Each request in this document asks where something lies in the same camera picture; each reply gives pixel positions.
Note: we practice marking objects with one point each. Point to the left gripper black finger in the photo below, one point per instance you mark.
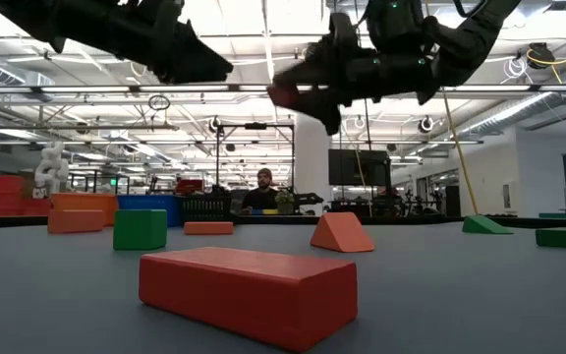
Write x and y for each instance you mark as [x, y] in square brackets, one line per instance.
[204, 64]

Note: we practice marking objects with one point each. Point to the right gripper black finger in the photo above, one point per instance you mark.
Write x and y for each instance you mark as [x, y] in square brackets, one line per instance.
[302, 78]
[327, 113]

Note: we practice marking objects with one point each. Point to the green cube block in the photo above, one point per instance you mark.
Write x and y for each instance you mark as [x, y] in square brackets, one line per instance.
[139, 230]

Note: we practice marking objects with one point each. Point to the green wedge block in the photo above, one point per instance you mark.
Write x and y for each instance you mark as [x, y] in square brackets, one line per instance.
[482, 226]

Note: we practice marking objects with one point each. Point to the thick orange rectangular block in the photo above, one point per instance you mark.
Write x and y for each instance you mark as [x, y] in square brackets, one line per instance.
[75, 221]

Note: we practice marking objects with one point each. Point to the green rectangular block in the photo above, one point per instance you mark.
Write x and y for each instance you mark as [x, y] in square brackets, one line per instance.
[565, 238]

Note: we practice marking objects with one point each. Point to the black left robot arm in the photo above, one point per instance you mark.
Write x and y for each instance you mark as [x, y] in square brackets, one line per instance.
[91, 24]

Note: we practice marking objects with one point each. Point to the white building pillar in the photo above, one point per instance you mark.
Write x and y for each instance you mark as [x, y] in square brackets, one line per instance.
[312, 157]

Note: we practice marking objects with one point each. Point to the black monitor screen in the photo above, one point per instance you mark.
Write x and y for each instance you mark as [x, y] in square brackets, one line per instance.
[356, 167]

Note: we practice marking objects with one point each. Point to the small potted plant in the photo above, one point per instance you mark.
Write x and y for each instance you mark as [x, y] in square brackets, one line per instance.
[284, 199]

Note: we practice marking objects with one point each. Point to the person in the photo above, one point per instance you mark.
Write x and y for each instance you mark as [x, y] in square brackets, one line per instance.
[262, 199]

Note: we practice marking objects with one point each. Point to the orange triangular prism block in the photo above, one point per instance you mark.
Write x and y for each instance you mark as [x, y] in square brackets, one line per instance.
[339, 233]

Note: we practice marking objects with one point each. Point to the red crate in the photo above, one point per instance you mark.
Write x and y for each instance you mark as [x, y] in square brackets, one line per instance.
[189, 186]

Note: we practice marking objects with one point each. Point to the black plastic basket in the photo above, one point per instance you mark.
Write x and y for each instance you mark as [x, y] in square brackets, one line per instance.
[206, 209]

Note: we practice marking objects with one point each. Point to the blue plastic basket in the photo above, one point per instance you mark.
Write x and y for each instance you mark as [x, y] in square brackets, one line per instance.
[150, 201]

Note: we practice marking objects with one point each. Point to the white robot figure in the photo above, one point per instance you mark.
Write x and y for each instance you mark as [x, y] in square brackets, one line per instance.
[51, 169]

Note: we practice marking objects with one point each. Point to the orange plastic basket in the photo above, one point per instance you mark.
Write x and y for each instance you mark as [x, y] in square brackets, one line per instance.
[86, 200]

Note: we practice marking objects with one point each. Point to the red rectangular block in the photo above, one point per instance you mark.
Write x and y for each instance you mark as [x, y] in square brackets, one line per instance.
[248, 295]

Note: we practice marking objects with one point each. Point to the red storage boxes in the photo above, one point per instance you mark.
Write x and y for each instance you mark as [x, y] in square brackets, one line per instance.
[3, 194]

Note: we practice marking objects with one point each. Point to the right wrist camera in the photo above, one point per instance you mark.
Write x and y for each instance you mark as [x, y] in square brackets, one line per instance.
[396, 27]

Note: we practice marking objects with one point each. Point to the black metal frame stand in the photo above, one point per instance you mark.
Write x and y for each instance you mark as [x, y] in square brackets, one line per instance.
[256, 126]

